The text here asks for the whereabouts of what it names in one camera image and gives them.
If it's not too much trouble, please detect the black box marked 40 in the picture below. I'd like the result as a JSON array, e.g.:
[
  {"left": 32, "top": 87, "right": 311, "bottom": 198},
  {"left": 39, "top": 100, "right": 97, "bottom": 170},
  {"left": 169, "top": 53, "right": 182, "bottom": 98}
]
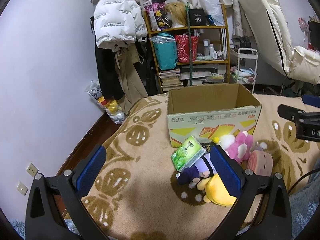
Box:
[{"left": 189, "top": 8, "right": 207, "bottom": 26}]

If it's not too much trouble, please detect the cream folded mattress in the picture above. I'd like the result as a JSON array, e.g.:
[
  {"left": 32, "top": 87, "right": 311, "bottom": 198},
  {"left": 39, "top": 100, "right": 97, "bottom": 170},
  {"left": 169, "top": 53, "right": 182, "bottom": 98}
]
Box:
[{"left": 238, "top": 0, "right": 319, "bottom": 85}]

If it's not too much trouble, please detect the cardboard box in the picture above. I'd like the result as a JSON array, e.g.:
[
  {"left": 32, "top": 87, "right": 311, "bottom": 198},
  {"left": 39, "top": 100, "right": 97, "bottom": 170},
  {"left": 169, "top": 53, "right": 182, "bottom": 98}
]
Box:
[{"left": 167, "top": 83, "right": 262, "bottom": 147}]

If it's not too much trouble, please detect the black coat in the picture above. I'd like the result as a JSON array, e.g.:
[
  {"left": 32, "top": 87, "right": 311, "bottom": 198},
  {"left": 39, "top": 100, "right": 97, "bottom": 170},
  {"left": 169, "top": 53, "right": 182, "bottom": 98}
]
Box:
[{"left": 95, "top": 45, "right": 124, "bottom": 100}]

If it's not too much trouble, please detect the wall socket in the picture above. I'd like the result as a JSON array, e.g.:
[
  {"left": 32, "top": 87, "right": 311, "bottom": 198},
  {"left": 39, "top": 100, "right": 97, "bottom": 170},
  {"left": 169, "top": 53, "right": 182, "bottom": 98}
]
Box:
[
  {"left": 16, "top": 181, "right": 28, "bottom": 196},
  {"left": 26, "top": 163, "right": 39, "bottom": 178}
]

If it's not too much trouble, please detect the pink plush toy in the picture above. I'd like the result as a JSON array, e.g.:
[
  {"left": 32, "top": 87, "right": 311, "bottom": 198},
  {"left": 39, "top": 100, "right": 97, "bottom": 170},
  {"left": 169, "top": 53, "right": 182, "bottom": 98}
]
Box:
[{"left": 225, "top": 131, "right": 253, "bottom": 164}]

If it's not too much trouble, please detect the teal bag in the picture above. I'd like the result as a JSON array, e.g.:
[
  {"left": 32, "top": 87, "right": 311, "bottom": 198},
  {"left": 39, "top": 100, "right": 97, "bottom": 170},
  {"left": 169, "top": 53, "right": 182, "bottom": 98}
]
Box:
[{"left": 150, "top": 33, "right": 178, "bottom": 70}]

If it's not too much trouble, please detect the wooden shelf unit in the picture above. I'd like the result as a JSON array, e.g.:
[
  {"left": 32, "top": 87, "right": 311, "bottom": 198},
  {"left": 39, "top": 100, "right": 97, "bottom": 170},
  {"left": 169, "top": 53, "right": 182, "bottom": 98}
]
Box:
[{"left": 143, "top": 4, "right": 231, "bottom": 85}]

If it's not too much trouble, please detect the stack of books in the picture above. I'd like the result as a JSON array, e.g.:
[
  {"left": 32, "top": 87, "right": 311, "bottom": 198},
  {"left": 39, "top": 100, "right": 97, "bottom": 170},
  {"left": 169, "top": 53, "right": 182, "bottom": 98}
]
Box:
[{"left": 159, "top": 68, "right": 183, "bottom": 92}]

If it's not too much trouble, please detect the white rolling cart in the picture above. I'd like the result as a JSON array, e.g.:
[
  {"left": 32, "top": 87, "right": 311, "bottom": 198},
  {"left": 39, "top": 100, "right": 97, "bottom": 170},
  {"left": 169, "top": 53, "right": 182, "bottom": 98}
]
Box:
[{"left": 231, "top": 47, "right": 258, "bottom": 93}]

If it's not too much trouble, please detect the yellow plush doll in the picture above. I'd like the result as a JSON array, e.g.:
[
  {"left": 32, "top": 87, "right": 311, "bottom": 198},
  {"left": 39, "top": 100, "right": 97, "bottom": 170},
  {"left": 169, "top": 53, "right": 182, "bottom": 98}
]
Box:
[{"left": 176, "top": 153, "right": 236, "bottom": 207}]

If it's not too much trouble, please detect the beige brown patterned blanket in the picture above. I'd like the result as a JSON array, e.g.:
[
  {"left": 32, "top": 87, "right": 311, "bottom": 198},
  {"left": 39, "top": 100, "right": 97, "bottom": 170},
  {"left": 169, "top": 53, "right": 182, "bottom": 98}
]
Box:
[{"left": 82, "top": 94, "right": 319, "bottom": 239}]

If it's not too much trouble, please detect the blonde wig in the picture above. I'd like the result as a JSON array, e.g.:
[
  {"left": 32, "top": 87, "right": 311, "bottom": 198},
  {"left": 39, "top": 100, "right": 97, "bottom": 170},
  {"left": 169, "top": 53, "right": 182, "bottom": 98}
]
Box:
[{"left": 165, "top": 2, "right": 188, "bottom": 28}]

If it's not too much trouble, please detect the lower wall socket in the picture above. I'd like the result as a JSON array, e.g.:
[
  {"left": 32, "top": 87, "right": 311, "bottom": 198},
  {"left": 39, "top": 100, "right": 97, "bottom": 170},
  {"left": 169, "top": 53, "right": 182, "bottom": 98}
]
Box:
[{"left": 16, "top": 181, "right": 28, "bottom": 196}]

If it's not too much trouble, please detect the red patterned bag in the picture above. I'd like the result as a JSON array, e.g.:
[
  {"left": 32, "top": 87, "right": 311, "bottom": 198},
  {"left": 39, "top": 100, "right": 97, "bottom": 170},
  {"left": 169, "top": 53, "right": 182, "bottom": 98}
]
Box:
[{"left": 175, "top": 34, "right": 199, "bottom": 63}]

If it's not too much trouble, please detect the beige trench coat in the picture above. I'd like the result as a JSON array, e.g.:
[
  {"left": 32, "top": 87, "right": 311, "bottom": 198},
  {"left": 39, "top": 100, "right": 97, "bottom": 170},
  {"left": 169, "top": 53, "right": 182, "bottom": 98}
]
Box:
[{"left": 115, "top": 44, "right": 148, "bottom": 115}]

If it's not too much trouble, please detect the green pole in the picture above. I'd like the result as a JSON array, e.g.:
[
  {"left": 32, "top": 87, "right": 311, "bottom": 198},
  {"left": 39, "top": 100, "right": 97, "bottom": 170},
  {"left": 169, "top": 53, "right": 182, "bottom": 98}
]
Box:
[{"left": 185, "top": 2, "right": 193, "bottom": 86}]

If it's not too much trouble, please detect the white fluffy plush toy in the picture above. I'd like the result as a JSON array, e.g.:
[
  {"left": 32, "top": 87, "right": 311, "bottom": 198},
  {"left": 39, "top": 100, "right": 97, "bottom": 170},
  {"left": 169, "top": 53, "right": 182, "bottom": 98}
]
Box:
[{"left": 213, "top": 134, "right": 235, "bottom": 150}]

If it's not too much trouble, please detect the plastic bag with toys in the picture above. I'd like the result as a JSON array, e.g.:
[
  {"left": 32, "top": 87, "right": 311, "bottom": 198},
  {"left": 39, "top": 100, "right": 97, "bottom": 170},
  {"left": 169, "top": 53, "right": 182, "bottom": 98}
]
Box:
[{"left": 85, "top": 80, "right": 126, "bottom": 125}]

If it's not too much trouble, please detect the white puffer jacket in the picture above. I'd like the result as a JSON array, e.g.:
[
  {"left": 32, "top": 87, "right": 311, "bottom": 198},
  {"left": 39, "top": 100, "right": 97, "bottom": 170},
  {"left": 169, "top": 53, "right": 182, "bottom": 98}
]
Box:
[{"left": 93, "top": 0, "right": 148, "bottom": 52}]

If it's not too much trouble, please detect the pink roll plush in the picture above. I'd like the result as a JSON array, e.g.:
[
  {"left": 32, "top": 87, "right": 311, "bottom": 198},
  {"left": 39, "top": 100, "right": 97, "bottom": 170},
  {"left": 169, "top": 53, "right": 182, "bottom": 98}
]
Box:
[{"left": 247, "top": 141, "right": 273, "bottom": 177}]

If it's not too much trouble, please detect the green tissue pack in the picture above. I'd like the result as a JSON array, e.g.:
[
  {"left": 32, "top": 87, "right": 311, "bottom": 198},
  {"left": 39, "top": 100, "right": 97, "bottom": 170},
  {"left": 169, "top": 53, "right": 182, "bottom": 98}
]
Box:
[{"left": 171, "top": 136, "right": 206, "bottom": 172}]

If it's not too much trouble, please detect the dark purple Face tissue pack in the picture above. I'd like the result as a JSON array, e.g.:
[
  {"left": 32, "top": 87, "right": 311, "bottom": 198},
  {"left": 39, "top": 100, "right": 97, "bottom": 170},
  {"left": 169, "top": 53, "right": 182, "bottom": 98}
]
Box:
[{"left": 202, "top": 142, "right": 216, "bottom": 153}]

